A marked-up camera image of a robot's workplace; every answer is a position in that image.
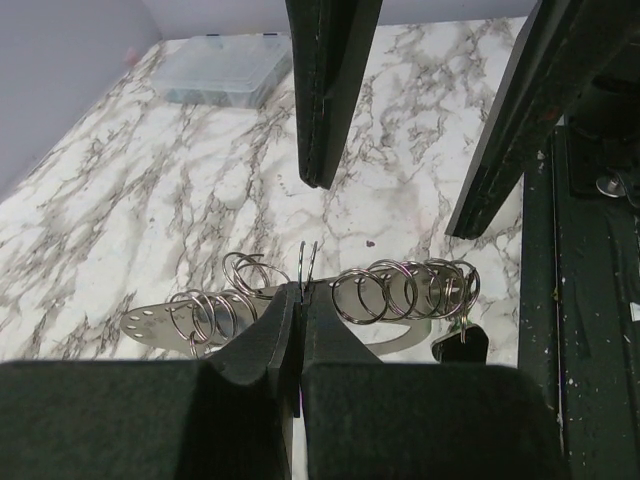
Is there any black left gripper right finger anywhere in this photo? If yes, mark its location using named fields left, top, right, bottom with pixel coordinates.
left=301, top=283, right=569, bottom=479

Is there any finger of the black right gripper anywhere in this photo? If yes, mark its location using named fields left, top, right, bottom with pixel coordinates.
left=286, top=0, right=382, bottom=189
left=446, top=1, right=639, bottom=239

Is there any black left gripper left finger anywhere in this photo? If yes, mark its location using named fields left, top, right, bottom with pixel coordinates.
left=1, top=284, right=299, bottom=479

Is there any black key tag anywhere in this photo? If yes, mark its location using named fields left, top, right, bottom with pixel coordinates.
left=431, top=324, right=489, bottom=364

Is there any clear plastic screw organizer box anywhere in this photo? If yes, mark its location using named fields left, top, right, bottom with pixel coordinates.
left=151, top=33, right=293, bottom=109

